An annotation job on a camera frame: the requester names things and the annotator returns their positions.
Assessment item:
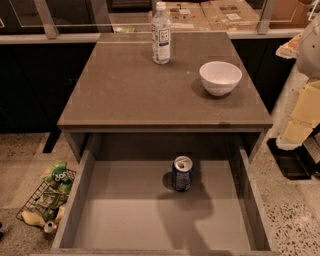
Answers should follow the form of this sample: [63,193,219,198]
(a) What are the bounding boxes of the grey open drawer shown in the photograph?
[52,134,278,256]

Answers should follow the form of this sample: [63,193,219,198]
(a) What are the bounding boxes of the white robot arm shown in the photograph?
[276,14,320,150]

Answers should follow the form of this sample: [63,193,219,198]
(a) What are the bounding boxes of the green chip bag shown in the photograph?
[41,161,72,192]

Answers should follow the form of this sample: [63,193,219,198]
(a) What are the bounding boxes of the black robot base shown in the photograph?
[267,138,320,180]

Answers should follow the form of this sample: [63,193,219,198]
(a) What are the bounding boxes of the white ceramic bowl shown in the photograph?
[199,61,242,96]

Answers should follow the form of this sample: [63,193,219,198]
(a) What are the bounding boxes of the yellow snack packet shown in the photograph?
[21,211,45,227]

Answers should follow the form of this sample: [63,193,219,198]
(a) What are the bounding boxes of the clear plastic water bottle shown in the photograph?
[151,2,171,64]

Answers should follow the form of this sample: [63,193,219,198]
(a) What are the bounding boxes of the silver can on floor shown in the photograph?
[44,221,58,234]

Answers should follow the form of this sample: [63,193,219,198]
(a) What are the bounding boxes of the blue pepsi can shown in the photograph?
[172,156,193,192]

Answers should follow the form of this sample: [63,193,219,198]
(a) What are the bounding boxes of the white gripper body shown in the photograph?
[276,80,320,151]

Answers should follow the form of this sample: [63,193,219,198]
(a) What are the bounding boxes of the black wire basket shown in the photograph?
[16,169,76,222]

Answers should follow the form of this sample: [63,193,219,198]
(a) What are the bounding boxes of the cardboard boxes behind glass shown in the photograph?
[166,0,314,31]

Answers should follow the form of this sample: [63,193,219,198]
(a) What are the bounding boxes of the green white snack bag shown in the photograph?
[36,190,68,209]

